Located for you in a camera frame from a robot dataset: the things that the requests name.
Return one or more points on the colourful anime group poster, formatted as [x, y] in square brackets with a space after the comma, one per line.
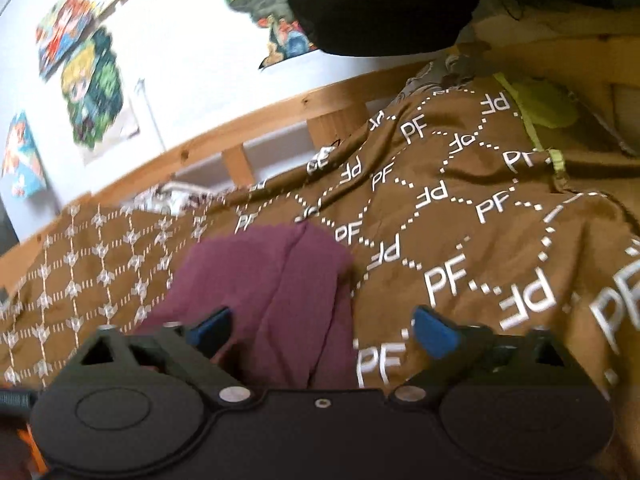
[286, 38]

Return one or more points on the top left anime poster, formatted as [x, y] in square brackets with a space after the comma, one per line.
[61, 28]

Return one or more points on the lime green cloth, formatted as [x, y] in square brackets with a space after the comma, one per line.
[542, 104]

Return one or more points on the brown patterned blanket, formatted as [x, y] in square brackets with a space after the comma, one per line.
[440, 199]

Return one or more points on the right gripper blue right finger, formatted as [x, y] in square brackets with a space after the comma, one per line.
[440, 337]

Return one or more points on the maroon garment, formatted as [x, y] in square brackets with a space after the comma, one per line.
[288, 288]

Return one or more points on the blue red anime poster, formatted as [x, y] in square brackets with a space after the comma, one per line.
[21, 162]

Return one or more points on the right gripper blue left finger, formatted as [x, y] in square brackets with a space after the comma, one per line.
[210, 334]

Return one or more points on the blond anime character poster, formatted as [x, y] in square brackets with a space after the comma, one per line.
[99, 111]

